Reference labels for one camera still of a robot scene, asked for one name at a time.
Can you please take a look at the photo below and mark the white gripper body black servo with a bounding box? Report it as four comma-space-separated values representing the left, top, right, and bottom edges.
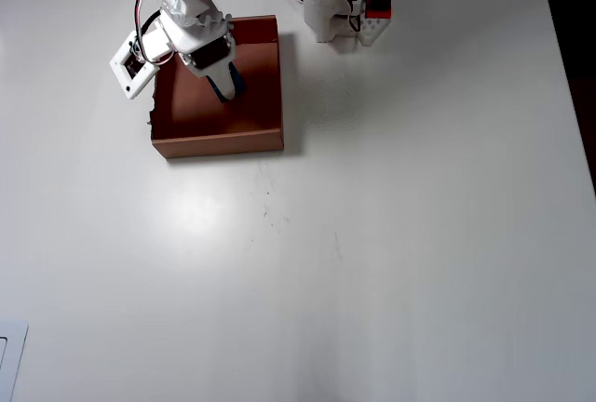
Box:
156, 11, 237, 80

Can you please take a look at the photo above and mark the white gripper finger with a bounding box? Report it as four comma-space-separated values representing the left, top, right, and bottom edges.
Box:
206, 61, 239, 105

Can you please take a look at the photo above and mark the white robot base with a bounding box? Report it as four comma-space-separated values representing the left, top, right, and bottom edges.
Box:
297, 0, 391, 47

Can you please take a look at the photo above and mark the brown cardboard box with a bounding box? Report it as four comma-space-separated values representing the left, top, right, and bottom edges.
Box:
147, 14, 286, 160

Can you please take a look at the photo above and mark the red black white arm cable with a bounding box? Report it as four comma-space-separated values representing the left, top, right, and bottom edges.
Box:
134, 0, 174, 67

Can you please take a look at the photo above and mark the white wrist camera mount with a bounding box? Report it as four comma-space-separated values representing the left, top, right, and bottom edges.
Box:
109, 28, 177, 101

